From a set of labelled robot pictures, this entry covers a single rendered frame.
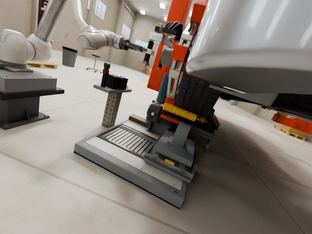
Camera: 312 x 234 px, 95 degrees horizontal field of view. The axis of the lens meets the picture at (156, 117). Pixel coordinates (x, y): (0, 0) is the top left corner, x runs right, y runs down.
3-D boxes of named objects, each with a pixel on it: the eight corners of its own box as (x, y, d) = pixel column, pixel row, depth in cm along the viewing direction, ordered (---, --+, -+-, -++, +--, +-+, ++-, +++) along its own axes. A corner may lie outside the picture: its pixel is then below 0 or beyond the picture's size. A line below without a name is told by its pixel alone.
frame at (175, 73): (169, 101, 89) (205, 2, 73) (160, 98, 90) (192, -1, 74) (181, 96, 140) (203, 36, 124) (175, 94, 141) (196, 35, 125)
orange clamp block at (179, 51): (185, 63, 82) (183, 61, 74) (172, 60, 84) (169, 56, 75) (190, 51, 80) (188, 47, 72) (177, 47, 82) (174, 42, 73)
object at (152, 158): (189, 185, 99) (194, 173, 96) (142, 162, 106) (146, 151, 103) (192, 153, 145) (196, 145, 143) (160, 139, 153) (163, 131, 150)
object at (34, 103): (-58, 112, 102) (-63, 69, 93) (19, 101, 149) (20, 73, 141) (1, 136, 97) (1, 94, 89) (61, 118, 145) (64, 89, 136)
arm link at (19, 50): (-10, 56, 102) (-11, 22, 96) (16, 59, 120) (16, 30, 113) (12, 63, 102) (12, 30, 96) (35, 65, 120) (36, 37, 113)
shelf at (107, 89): (108, 94, 125) (109, 90, 124) (93, 87, 128) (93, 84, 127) (131, 92, 165) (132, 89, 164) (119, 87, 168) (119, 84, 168)
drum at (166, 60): (185, 72, 102) (192, 52, 98) (158, 63, 106) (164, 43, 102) (187, 74, 115) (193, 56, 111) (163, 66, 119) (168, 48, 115)
